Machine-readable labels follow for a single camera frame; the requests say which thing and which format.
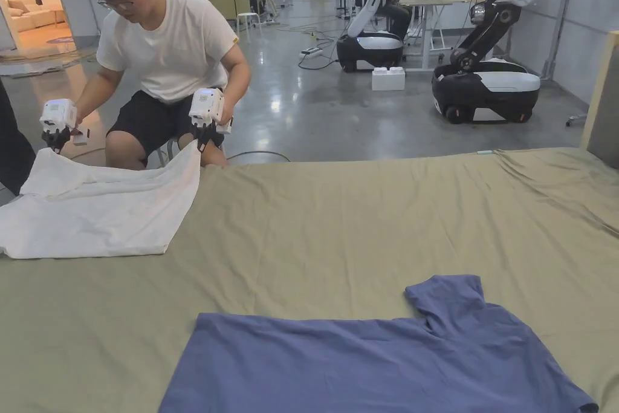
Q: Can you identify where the white t-shirt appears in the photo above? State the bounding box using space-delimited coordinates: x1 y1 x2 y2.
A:
0 140 203 259

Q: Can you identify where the bed with olive green sheet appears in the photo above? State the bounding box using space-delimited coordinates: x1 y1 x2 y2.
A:
0 146 619 413

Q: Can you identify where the white foam block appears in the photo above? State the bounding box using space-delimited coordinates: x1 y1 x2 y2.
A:
371 66 406 92

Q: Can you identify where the black and white wheeled robot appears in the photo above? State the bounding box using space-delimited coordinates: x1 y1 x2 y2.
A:
431 0 619 125
335 0 412 73

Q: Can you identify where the white round stool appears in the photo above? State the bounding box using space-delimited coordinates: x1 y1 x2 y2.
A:
235 11 262 42

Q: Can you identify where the blue t-shirt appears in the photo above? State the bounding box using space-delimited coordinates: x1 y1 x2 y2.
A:
158 275 600 413

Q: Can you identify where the beige padded headboard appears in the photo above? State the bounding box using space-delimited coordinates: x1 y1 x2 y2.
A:
580 30 619 171

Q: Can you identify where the cream sofa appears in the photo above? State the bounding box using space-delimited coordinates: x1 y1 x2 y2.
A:
0 0 67 36

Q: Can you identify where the black floor cable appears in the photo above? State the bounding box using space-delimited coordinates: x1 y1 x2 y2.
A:
226 149 292 164

